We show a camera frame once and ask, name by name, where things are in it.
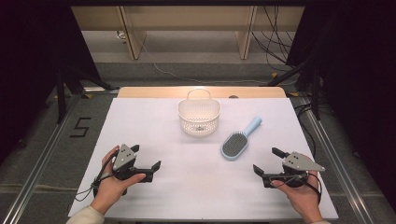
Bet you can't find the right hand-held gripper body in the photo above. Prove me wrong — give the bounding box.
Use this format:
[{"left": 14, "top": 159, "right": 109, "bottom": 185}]
[{"left": 262, "top": 151, "right": 326, "bottom": 189}]

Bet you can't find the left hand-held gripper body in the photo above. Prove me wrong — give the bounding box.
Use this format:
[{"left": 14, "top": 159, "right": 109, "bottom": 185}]
[{"left": 112, "top": 143, "right": 154, "bottom": 184}]

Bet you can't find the blue hairbrush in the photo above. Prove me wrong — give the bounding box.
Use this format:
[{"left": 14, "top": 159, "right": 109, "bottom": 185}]
[{"left": 220, "top": 117, "right": 262, "bottom": 161}]

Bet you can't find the white plastic basket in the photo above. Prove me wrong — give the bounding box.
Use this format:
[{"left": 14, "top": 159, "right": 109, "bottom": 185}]
[{"left": 177, "top": 88, "right": 221, "bottom": 137}]

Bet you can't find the person's left hand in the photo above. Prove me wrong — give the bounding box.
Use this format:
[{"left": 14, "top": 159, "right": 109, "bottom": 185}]
[{"left": 90, "top": 145, "right": 147, "bottom": 216}]

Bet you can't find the person's right hand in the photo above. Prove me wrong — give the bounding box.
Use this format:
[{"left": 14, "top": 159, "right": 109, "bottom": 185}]
[{"left": 271, "top": 171, "right": 323, "bottom": 224}]

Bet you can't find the white table sheet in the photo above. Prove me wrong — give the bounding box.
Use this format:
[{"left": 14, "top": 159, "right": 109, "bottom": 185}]
[{"left": 68, "top": 97, "right": 340, "bottom": 221}]

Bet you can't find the black metal stand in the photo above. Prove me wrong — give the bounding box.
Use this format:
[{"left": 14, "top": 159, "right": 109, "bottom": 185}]
[
  {"left": 267, "top": 57, "right": 322, "bottom": 121},
  {"left": 55, "top": 65, "right": 120, "bottom": 124}
]

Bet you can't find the black curtain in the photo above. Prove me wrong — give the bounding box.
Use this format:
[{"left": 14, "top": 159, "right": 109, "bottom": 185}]
[
  {"left": 286, "top": 5, "right": 396, "bottom": 213},
  {"left": 0, "top": 5, "right": 101, "bottom": 162}
]

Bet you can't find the light wooden bench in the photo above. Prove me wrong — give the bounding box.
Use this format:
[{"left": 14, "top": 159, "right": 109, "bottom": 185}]
[{"left": 70, "top": 5, "right": 305, "bottom": 61}]

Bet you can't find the left hand-held gripper cable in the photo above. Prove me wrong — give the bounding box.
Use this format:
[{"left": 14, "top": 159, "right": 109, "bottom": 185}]
[{"left": 74, "top": 148, "right": 120, "bottom": 203}]

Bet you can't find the hand-held gripper cable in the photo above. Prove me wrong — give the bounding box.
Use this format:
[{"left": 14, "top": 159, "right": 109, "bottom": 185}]
[
  {"left": 74, "top": 148, "right": 120, "bottom": 203},
  {"left": 306, "top": 172, "right": 322, "bottom": 205}
]

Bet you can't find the right hand-held gripper cable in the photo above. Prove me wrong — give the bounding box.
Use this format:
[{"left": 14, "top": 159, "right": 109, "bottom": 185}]
[{"left": 306, "top": 172, "right": 322, "bottom": 205}]

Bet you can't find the aluminium floor rail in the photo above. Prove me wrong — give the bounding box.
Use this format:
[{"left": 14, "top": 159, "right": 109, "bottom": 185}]
[
  {"left": 0, "top": 92, "right": 82, "bottom": 224},
  {"left": 298, "top": 95, "right": 378, "bottom": 224}
]

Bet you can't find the white floor cable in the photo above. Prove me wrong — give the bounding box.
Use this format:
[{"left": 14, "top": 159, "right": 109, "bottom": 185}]
[{"left": 135, "top": 31, "right": 269, "bottom": 86}]

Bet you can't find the bundle of black cables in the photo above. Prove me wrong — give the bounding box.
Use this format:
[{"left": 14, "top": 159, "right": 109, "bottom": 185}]
[{"left": 251, "top": 6, "right": 297, "bottom": 69}]

